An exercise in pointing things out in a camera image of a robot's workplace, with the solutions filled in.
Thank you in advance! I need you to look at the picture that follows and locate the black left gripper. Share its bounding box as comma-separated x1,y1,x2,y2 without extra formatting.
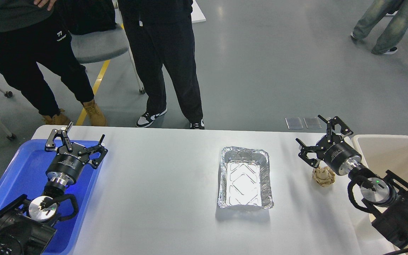
45,121,108,185

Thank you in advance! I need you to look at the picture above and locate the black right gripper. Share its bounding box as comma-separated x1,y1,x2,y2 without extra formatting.
296,115,362,176

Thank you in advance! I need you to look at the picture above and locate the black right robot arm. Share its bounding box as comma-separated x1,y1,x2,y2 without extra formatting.
296,115,408,255

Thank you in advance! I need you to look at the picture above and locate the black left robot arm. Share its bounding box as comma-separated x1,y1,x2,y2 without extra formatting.
0,123,108,255

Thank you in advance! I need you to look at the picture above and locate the crumpled brown paper ball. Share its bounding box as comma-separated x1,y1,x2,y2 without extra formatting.
312,166,336,187

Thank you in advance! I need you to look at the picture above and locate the floor socket plate right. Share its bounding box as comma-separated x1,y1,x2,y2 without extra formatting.
304,117,322,129

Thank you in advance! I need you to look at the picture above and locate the floor socket plate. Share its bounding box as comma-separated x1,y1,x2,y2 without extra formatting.
285,117,304,130
304,117,322,129

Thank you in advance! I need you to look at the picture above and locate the floor socket plate left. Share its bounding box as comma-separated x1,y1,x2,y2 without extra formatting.
285,117,304,130

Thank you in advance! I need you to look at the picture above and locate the blue plastic tray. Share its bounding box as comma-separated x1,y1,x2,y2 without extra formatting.
0,139,100,255

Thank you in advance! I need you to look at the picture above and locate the beige plastic bin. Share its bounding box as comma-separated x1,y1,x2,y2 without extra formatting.
351,134,408,255

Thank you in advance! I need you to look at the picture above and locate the aluminium foil tray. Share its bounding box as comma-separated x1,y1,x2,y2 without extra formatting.
217,146,274,210

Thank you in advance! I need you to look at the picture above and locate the grey office chair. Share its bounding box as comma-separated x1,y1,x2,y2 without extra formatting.
72,23,146,94

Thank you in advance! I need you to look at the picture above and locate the person in black trousers left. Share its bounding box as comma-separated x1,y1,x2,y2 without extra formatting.
0,0,107,126

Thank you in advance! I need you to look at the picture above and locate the person in black trousers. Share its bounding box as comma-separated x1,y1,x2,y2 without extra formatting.
118,0,205,130
0,0,107,126

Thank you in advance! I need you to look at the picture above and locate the black bag on chair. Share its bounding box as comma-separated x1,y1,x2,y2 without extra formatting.
55,0,117,35

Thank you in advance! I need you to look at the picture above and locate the person in black trousers middle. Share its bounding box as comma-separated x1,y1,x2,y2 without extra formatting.
118,0,205,130

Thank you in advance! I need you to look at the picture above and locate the person in green jeans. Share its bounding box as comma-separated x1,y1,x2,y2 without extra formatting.
350,0,408,55

